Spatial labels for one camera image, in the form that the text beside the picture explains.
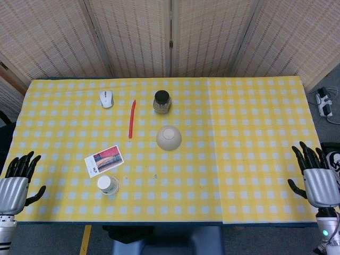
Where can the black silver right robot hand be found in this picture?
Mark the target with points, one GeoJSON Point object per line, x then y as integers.
{"type": "Point", "coordinates": [321, 188]}

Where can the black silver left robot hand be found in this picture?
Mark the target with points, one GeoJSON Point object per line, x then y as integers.
{"type": "Point", "coordinates": [12, 194]}

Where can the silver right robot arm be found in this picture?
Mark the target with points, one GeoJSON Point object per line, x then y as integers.
{"type": "Point", "coordinates": [328, 231]}

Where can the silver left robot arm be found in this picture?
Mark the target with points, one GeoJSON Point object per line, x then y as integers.
{"type": "Point", "coordinates": [6, 231]}

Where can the black white patterned object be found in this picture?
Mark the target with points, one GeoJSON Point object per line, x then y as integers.
{"type": "Point", "coordinates": [335, 162]}

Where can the yellow white checked tablecloth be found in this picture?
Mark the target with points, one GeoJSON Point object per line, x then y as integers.
{"type": "Point", "coordinates": [172, 191]}
{"type": "Point", "coordinates": [265, 132]}

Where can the white power strip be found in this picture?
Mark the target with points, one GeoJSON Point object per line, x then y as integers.
{"type": "Point", "coordinates": [324, 102]}

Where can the yellow floor tape strip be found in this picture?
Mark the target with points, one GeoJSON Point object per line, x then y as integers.
{"type": "Point", "coordinates": [85, 239]}

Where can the red picture postcard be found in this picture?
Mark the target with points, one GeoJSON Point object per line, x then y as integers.
{"type": "Point", "coordinates": [105, 160]}

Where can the white grey computer mouse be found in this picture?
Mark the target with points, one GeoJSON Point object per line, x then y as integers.
{"type": "Point", "coordinates": [106, 98]}

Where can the red plastic stick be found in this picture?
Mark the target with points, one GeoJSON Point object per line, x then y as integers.
{"type": "Point", "coordinates": [131, 119]}

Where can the woven folding screen panel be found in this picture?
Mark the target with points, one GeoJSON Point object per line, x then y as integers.
{"type": "Point", "coordinates": [132, 34]}
{"type": "Point", "coordinates": [210, 34]}
{"type": "Point", "coordinates": [297, 40]}
{"type": "Point", "coordinates": [53, 37]}

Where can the beige upturned bowl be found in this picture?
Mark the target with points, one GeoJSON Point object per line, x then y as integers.
{"type": "Point", "coordinates": [169, 138]}

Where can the glass jar black lid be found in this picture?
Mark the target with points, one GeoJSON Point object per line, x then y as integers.
{"type": "Point", "coordinates": [162, 103]}

